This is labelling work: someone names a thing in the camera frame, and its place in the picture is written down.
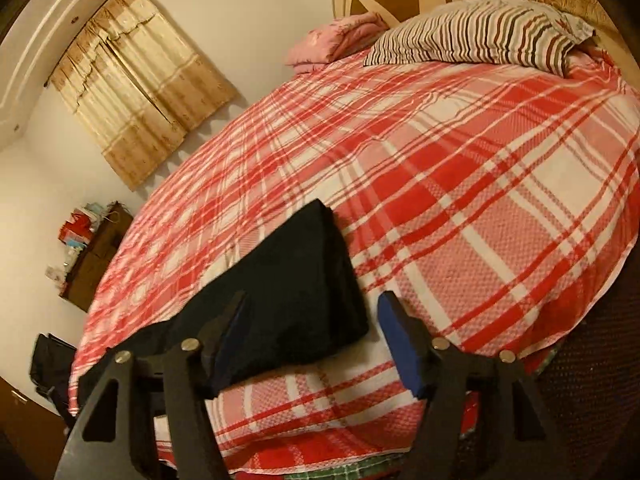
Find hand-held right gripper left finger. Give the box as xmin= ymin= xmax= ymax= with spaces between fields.
xmin=52 ymin=290 xmax=248 ymax=480

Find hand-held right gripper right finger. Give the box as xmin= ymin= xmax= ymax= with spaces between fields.
xmin=377 ymin=290 xmax=571 ymax=480

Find black pants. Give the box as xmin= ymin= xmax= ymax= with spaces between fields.
xmin=77 ymin=199 xmax=371 ymax=401

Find brown wooden desk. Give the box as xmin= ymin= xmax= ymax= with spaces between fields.
xmin=57 ymin=201 xmax=133 ymax=312

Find red plaid bed sheet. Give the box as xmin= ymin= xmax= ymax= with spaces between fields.
xmin=67 ymin=50 xmax=640 ymax=480

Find black folding chair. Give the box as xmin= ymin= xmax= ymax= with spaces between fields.
xmin=29 ymin=332 xmax=78 ymax=413

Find dark brown textured cloth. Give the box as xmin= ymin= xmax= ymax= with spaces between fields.
xmin=530 ymin=265 xmax=640 ymax=480

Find brown wooden door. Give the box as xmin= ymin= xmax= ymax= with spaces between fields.
xmin=0 ymin=375 xmax=68 ymax=480

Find beige window curtain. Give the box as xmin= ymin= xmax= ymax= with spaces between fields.
xmin=50 ymin=0 xmax=238 ymax=192

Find pink folded blanket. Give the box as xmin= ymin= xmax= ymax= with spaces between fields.
xmin=285 ymin=10 xmax=391 ymax=67

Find striped pillow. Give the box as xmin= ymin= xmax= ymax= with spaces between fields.
xmin=364 ymin=0 xmax=596 ymax=77

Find dark curtain rod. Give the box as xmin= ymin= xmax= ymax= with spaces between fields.
xmin=45 ymin=0 xmax=138 ymax=88

